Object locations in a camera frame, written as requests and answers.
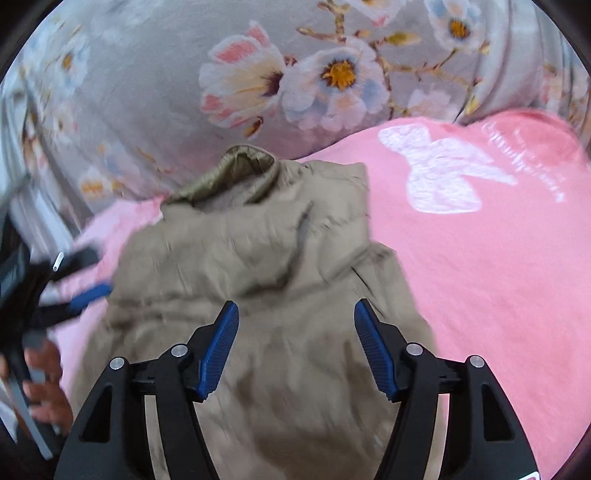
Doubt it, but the pink blanket with white bow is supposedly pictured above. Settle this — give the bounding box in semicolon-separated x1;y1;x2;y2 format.
59;108;591;480

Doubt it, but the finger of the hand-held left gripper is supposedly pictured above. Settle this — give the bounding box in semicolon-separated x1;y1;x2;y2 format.
50;246;101;283
39;283;115;331

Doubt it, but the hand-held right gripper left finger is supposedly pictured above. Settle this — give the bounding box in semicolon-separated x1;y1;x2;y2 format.
54;300;241;480

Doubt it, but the white cloth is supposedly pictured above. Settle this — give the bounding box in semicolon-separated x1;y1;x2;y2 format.
0;83;93;241

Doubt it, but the khaki quilted jacket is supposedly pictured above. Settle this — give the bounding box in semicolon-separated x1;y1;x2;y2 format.
69;144;451;480

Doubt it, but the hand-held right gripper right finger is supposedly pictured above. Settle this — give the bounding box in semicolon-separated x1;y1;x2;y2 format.
353;298;541;480

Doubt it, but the person's left hand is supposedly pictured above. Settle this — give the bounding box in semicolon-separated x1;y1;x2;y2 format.
21;340;75;435

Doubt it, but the grey floral blanket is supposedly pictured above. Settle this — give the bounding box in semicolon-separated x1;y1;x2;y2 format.
9;0;591;217

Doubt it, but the grey metal bar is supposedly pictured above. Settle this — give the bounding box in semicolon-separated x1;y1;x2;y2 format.
0;174;34;205

